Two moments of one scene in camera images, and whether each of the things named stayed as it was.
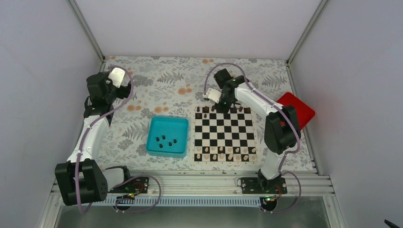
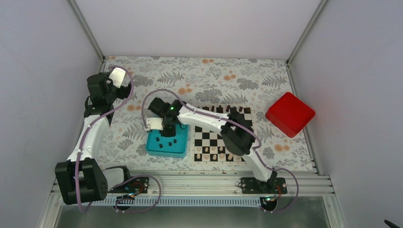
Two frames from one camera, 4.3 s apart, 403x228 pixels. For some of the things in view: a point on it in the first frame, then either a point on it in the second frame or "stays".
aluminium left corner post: x=89 y=32 stays
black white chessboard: x=217 y=138 stays
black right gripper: x=223 y=109 → x=172 y=132
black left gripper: x=124 y=91 stays
